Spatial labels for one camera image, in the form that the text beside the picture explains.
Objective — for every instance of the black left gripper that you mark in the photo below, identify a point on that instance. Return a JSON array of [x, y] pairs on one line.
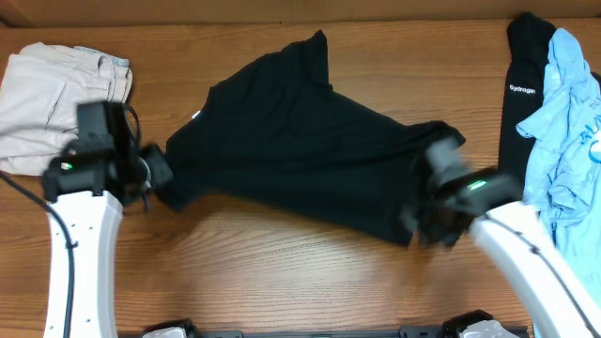
[[153, 168]]

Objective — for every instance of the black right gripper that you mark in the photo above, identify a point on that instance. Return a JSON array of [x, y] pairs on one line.
[[416, 222]]

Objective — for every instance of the black t-shirt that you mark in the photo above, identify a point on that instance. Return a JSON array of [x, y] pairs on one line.
[[276, 132]]

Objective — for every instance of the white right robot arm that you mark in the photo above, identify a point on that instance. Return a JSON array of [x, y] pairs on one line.
[[486, 206]]

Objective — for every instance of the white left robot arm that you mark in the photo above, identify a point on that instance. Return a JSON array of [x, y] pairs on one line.
[[85, 196]]

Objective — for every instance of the light blue folded garment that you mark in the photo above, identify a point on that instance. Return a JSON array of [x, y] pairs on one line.
[[122, 62]]

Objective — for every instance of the light blue printed t-shirt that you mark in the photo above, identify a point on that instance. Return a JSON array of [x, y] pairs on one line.
[[563, 172]]

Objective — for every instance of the beige folded pants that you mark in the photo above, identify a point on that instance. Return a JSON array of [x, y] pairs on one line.
[[40, 90]]

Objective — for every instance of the black shirt with white text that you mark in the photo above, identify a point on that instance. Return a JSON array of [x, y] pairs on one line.
[[528, 38]]

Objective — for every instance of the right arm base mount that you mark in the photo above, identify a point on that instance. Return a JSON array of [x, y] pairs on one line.
[[475, 324]]

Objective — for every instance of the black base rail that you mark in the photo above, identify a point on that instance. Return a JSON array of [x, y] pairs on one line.
[[403, 332]]

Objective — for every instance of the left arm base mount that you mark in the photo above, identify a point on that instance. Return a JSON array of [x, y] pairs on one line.
[[181, 328]]

